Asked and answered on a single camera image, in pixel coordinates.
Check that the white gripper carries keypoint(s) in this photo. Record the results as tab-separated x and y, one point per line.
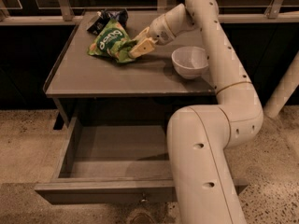
160	30

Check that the green rice chip bag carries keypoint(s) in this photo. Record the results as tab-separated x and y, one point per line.
113	42

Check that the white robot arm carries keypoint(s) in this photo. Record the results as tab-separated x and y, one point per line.
197	135

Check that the dark blue chip bag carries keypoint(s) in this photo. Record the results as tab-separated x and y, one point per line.
98	22

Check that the open grey top drawer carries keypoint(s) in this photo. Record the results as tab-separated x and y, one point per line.
111	161

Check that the small metal drawer knob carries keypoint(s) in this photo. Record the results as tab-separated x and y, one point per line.
144	198

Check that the white ceramic bowl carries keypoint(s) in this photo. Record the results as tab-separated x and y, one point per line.
189	62

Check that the grey wooden cabinet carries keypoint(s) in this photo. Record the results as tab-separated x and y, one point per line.
79	75

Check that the metal railing frame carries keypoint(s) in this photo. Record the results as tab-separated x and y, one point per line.
231	11

